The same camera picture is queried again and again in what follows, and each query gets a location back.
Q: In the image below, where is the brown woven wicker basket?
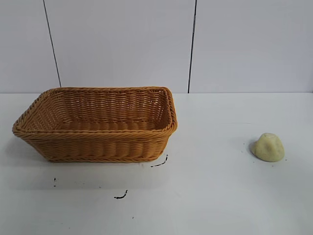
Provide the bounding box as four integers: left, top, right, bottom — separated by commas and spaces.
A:
12, 86, 179, 164

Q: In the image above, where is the pale yellow egg yolk pastry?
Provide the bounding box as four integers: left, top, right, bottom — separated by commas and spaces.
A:
249, 132, 285, 163

